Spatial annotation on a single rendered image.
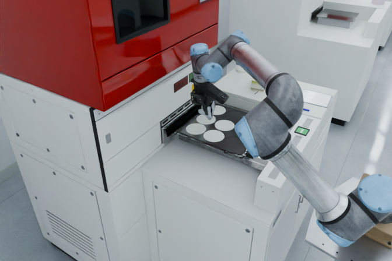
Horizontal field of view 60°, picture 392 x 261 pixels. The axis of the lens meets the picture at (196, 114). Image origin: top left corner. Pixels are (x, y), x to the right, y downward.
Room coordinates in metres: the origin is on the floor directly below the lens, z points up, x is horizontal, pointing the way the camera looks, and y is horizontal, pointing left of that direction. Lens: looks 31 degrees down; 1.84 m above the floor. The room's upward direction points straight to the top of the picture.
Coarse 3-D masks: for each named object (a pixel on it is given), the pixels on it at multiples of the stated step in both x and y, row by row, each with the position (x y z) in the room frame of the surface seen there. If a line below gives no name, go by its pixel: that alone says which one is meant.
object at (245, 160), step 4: (180, 136) 1.41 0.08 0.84; (184, 140) 1.40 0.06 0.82; (188, 140) 1.38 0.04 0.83; (196, 144) 1.36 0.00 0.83; (200, 144) 1.35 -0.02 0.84; (204, 148) 1.33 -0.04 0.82; (208, 148) 1.32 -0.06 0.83; (212, 148) 1.31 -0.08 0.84; (216, 152) 1.30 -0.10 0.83; (220, 152) 1.29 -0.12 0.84; (228, 156) 1.26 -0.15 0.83; (232, 156) 1.25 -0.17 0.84; (244, 156) 1.24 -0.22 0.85; (236, 160) 1.24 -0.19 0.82; (240, 160) 1.23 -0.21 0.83; (244, 160) 1.22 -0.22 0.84; (248, 160) 1.21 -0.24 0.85; (252, 160) 1.21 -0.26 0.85; (248, 164) 1.21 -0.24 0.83
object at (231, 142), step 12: (228, 108) 1.59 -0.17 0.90; (192, 120) 1.47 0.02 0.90; (216, 120) 1.47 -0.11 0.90; (228, 120) 1.47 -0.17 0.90; (180, 132) 1.36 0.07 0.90; (204, 132) 1.36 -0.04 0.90; (228, 132) 1.36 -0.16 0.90; (216, 144) 1.26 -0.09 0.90; (228, 144) 1.26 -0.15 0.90; (240, 144) 1.26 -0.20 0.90
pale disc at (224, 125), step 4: (220, 120) 1.47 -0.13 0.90; (224, 120) 1.47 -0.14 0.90; (216, 124) 1.43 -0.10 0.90; (220, 124) 1.43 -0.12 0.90; (224, 124) 1.43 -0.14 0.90; (228, 124) 1.43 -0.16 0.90; (232, 124) 1.43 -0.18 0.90; (216, 128) 1.40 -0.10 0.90; (220, 128) 1.40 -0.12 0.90; (224, 128) 1.40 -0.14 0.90; (228, 128) 1.40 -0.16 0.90; (232, 128) 1.40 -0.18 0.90
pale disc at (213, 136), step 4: (208, 132) 1.36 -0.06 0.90; (212, 132) 1.36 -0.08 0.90; (216, 132) 1.36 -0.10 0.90; (220, 132) 1.36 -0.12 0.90; (204, 136) 1.33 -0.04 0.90; (208, 136) 1.33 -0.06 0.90; (212, 136) 1.33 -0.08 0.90; (216, 136) 1.33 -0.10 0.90; (220, 136) 1.33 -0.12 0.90; (224, 136) 1.33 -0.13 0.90; (208, 140) 1.29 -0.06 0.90; (212, 140) 1.29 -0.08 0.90; (216, 140) 1.29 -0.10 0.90; (220, 140) 1.29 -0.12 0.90
